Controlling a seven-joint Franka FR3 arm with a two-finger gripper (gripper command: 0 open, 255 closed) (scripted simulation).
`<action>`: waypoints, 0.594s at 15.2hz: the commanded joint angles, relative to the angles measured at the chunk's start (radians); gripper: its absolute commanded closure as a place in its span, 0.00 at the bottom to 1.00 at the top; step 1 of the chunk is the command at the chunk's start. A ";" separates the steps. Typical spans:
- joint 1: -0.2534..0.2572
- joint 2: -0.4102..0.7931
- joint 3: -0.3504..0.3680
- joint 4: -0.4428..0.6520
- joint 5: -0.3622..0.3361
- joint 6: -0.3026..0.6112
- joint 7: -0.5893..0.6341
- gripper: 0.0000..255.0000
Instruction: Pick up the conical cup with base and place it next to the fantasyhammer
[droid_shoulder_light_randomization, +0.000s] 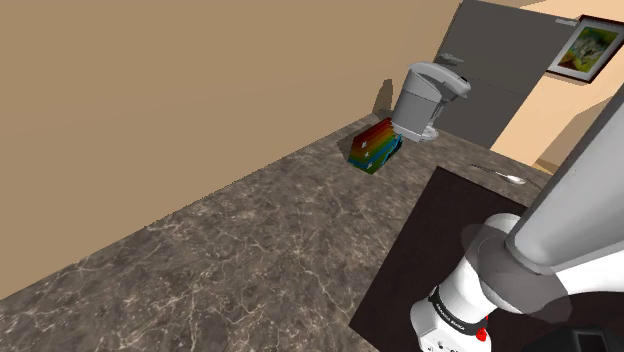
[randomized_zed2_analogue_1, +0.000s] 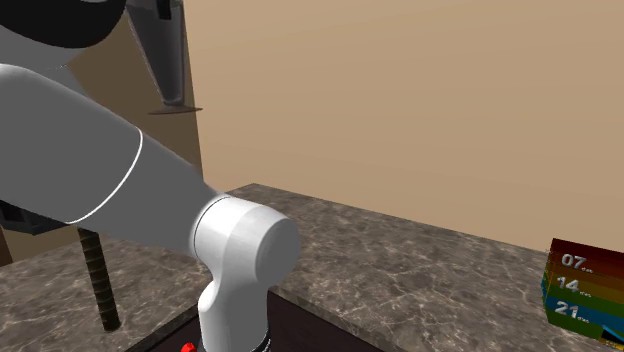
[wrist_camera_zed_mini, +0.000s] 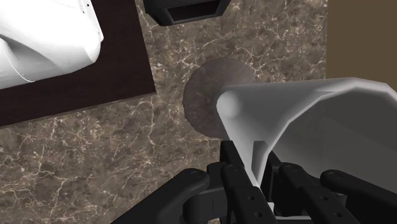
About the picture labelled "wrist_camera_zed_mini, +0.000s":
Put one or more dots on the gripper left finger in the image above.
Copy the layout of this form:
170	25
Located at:
238	192

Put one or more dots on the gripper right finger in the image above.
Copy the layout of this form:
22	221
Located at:
313	198

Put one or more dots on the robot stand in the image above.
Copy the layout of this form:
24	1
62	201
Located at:
118	62

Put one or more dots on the black rectangular box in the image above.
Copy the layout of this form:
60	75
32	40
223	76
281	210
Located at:
161	12

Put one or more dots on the white bowl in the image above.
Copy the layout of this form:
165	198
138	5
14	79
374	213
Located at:
328	124

